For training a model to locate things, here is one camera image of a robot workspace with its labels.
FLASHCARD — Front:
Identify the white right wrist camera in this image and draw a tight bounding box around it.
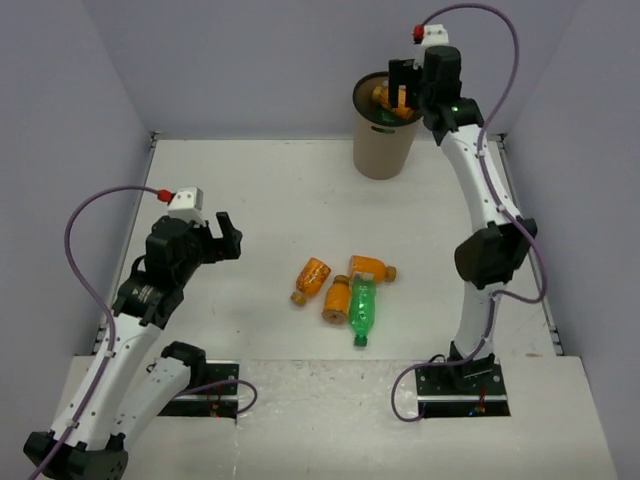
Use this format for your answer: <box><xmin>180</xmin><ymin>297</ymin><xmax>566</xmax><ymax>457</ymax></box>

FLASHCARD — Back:
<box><xmin>412</xmin><ymin>24</ymin><xmax>449</xmax><ymax>69</ymax></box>

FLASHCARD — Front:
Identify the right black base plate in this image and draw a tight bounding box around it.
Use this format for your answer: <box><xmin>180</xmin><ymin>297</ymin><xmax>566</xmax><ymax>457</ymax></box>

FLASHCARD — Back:
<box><xmin>415</xmin><ymin>363</ymin><xmax>511</xmax><ymax>419</ymax></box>

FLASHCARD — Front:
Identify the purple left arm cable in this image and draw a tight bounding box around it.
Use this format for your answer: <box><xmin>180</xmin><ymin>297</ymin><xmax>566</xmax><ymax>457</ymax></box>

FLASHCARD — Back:
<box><xmin>27</xmin><ymin>185</ymin><xmax>171</xmax><ymax>480</ymax></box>

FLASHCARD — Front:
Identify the orange bottle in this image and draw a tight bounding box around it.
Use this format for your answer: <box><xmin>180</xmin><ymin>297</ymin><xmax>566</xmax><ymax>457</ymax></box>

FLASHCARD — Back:
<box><xmin>322</xmin><ymin>275</ymin><xmax>351</xmax><ymax>325</ymax></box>
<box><xmin>348</xmin><ymin>255</ymin><xmax>397</xmax><ymax>283</ymax></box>
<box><xmin>372</xmin><ymin>78</ymin><xmax>415</xmax><ymax>120</ymax></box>

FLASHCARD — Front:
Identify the green bottle front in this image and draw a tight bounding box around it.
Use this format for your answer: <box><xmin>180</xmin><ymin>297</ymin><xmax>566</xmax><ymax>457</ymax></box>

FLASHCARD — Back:
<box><xmin>349</xmin><ymin>277</ymin><xmax>377</xmax><ymax>348</ymax></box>

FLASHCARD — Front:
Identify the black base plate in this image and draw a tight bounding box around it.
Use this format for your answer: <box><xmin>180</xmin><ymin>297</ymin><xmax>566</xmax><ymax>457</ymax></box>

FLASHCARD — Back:
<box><xmin>159</xmin><ymin>358</ymin><xmax>240</xmax><ymax>419</ymax></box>
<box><xmin>415</xmin><ymin>363</ymin><xmax>511</xmax><ymax>419</ymax></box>

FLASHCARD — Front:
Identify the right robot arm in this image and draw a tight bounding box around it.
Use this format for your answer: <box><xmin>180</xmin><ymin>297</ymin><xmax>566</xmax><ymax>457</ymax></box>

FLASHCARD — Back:
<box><xmin>389</xmin><ymin>45</ymin><xmax>537</xmax><ymax>393</ymax></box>

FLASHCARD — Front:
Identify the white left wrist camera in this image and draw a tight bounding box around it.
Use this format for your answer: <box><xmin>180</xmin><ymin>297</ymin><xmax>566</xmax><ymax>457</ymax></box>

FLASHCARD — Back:
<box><xmin>167</xmin><ymin>187</ymin><xmax>205</xmax><ymax>225</ymax></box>

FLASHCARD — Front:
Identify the brown cardboard bin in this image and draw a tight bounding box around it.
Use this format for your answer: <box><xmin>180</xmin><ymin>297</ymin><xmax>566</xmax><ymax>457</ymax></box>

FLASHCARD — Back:
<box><xmin>352</xmin><ymin>71</ymin><xmax>421</xmax><ymax>180</ymax></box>

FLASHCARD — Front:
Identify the green bottle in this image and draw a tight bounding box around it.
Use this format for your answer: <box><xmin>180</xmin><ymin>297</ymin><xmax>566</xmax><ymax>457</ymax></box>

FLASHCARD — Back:
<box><xmin>376</xmin><ymin>109</ymin><xmax>406</xmax><ymax>125</ymax></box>
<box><xmin>349</xmin><ymin>277</ymin><xmax>377</xmax><ymax>348</ymax></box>

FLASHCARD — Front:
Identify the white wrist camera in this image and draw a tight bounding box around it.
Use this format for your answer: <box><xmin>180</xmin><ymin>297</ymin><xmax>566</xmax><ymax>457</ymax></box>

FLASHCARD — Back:
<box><xmin>167</xmin><ymin>187</ymin><xmax>205</xmax><ymax>225</ymax></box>
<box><xmin>412</xmin><ymin>24</ymin><xmax>449</xmax><ymax>69</ymax></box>

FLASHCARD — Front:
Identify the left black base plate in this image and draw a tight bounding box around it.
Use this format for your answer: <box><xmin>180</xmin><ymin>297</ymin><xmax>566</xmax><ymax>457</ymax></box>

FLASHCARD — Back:
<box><xmin>159</xmin><ymin>358</ymin><xmax>240</xmax><ymax>419</ymax></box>

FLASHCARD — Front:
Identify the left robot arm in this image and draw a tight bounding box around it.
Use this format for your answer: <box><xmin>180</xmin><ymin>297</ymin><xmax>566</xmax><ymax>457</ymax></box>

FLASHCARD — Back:
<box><xmin>24</xmin><ymin>212</ymin><xmax>242</xmax><ymax>479</ymax></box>

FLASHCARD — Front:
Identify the orange bottle floral label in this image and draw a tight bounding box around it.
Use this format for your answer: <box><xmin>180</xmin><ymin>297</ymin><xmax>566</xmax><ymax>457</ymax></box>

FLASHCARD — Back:
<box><xmin>290</xmin><ymin>257</ymin><xmax>331</xmax><ymax>306</ymax></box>

